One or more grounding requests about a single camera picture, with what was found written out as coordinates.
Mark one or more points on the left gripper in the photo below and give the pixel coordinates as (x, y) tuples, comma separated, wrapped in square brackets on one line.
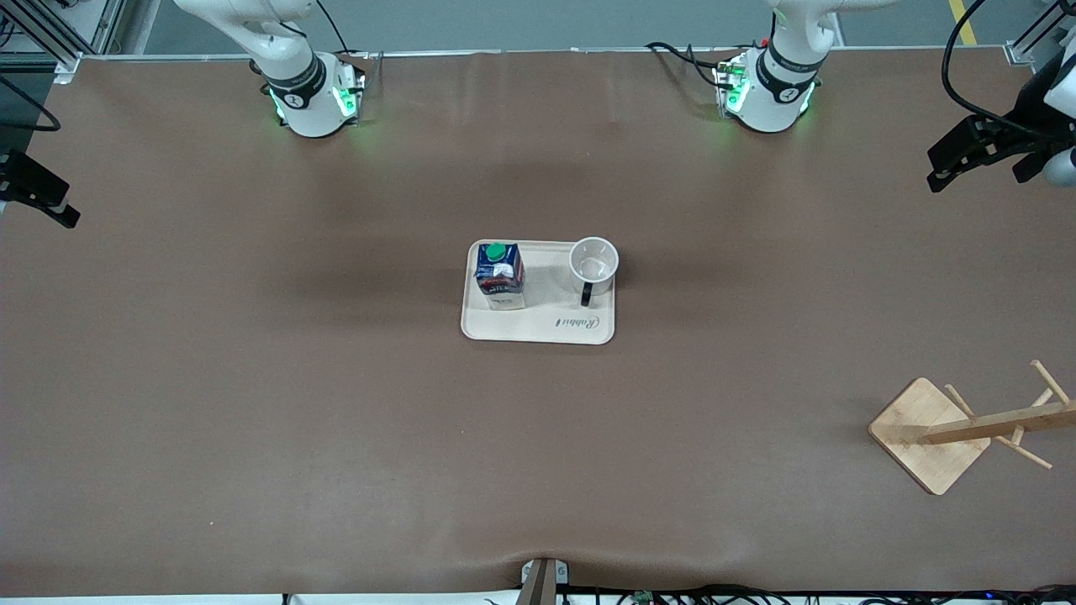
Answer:
[(1025, 120)]

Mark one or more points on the blue milk carton green cap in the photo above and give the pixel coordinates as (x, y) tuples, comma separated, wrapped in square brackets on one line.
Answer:
[(500, 277)]

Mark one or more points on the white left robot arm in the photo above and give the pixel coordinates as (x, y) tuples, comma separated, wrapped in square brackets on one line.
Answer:
[(769, 88)]

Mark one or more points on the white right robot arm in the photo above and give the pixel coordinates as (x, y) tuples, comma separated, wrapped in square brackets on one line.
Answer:
[(307, 92)]

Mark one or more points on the wooden cup rack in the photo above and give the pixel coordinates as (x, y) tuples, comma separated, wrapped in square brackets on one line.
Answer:
[(929, 437)]

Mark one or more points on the brown table mat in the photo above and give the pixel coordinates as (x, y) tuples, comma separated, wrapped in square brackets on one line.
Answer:
[(252, 420)]

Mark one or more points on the beige rectangular tray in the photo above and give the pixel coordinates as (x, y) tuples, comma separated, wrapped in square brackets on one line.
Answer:
[(555, 323)]

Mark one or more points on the aluminium frame profile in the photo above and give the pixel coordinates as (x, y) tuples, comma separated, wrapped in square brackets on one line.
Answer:
[(1030, 46), (50, 38)]

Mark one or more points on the grey front camera mount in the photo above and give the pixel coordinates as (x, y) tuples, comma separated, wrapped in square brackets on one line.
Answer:
[(545, 580)]

